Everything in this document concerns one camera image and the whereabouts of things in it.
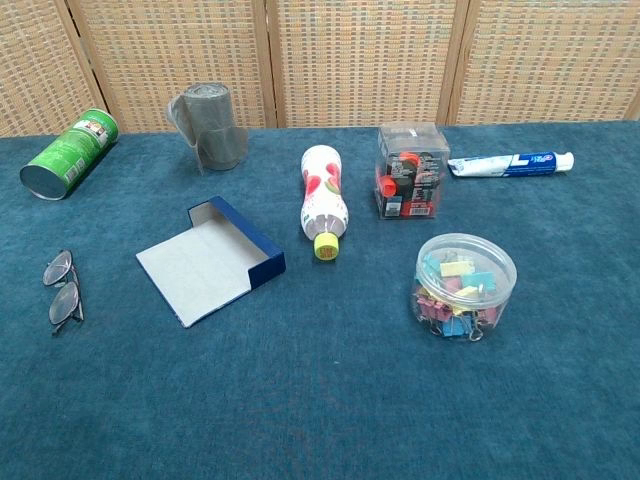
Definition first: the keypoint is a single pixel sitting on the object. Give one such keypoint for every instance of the blue glasses case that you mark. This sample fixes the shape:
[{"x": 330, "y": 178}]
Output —
[{"x": 200, "y": 270}]

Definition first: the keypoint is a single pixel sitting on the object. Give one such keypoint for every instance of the black-framed eyeglasses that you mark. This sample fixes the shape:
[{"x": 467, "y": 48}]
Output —
[{"x": 62, "y": 305}]

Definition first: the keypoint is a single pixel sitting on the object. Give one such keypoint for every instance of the white watermelon print bottle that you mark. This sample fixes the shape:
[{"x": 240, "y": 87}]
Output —
[{"x": 322, "y": 200}]

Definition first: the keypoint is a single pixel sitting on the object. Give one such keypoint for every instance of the clear box with black items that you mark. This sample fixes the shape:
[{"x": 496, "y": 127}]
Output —
[{"x": 410, "y": 175}]

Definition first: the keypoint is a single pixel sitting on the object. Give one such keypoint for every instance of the clear jar of binder clips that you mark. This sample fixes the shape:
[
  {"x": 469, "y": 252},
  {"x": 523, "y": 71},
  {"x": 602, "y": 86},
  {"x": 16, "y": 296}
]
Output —
[{"x": 465, "y": 290}]

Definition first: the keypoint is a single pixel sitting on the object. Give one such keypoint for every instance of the grey garbage bag roll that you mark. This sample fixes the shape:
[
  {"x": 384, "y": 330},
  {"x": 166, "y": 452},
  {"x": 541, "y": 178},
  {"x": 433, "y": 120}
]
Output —
[{"x": 210, "y": 125}]

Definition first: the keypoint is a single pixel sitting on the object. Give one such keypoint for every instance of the blue velvet tablecloth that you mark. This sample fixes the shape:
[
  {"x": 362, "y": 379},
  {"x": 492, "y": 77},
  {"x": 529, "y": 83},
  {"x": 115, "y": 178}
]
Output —
[{"x": 320, "y": 400}]

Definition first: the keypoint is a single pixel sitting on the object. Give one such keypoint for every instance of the woven rattan folding screen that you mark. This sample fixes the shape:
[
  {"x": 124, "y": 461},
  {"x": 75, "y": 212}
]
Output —
[{"x": 350, "y": 60}]

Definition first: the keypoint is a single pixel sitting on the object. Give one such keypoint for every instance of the white blue toothpaste tube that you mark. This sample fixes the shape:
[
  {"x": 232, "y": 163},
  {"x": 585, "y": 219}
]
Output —
[{"x": 510, "y": 164}]

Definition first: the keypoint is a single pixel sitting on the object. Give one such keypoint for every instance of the green chips can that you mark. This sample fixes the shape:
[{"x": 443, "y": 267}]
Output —
[{"x": 70, "y": 150}]

